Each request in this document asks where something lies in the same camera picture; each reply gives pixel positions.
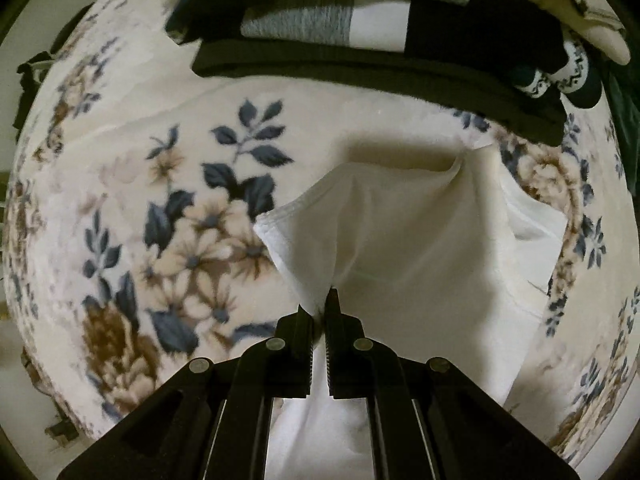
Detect grey white striped folded garment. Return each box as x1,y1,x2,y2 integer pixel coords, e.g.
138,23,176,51
240,0,473,53

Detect floral fleece blanket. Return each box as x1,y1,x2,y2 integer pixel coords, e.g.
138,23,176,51
0,0,640,471

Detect dark green patterned sock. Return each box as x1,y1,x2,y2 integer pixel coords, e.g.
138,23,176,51
510,62,563,106
550,30,606,110

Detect dark green cloth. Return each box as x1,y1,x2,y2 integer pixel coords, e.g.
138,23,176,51
597,45,640,196

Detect black folded garment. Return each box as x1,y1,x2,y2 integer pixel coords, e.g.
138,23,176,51
167,0,571,146

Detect white small garment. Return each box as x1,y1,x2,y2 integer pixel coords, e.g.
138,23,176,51
252,146,571,480

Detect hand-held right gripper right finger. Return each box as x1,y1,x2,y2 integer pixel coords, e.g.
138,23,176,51
324,287,583,480

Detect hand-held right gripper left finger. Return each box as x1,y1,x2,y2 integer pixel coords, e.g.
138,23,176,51
56,304,317,480

